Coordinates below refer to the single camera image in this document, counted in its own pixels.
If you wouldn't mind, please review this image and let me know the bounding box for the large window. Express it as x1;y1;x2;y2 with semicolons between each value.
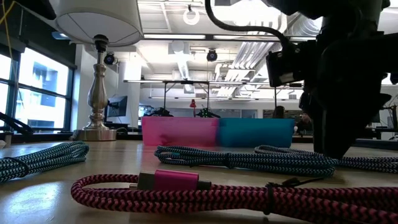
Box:
0;46;77;131

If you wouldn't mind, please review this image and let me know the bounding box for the silver lamp with white shade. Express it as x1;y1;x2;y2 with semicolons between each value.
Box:
54;0;144;141

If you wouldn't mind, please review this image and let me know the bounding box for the black computer monitor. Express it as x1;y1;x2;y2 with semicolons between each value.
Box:
107;95;128;118

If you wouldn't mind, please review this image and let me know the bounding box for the person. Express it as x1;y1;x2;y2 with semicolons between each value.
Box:
272;105;286;119
295;111;315;135

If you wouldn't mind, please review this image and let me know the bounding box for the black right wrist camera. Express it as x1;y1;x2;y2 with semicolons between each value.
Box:
266;46;312;88

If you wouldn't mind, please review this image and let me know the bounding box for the black background rig frame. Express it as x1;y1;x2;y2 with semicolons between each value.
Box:
273;82;304;108

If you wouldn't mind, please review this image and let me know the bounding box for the white ring ceiling lamp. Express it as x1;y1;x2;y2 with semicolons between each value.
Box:
182;4;200;26

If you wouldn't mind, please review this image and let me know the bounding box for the pink plastic bin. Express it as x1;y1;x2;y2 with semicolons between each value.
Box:
141;116;220;147

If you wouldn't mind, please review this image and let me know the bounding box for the long ceiling light bar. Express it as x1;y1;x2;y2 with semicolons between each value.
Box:
142;32;318;43

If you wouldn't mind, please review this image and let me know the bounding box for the yellow extension cord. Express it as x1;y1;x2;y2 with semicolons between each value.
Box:
1;0;24;94

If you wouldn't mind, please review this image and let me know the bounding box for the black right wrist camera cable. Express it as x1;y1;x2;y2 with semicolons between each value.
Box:
204;0;292;47

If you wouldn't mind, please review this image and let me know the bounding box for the grey white braided USB cable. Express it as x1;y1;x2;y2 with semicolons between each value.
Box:
254;144;398;174

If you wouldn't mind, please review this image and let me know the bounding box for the blue plastic bin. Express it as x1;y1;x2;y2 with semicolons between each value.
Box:
217;117;295;148

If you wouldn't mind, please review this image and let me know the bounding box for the silver ventilation duct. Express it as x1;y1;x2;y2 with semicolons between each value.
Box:
285;12;324;38

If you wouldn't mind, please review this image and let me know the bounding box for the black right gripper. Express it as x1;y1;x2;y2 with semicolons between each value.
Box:
300;34;392;159

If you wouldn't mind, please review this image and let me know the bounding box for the black aluminium rig frame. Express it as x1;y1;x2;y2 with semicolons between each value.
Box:
0;111;35;138

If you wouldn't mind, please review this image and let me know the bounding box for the teal braided USB cable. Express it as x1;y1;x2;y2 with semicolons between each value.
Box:
154;145;340;178
0;141;90;184

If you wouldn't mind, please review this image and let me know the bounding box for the pink black braided USB cable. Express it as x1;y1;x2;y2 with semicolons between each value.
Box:
70;170;398;224

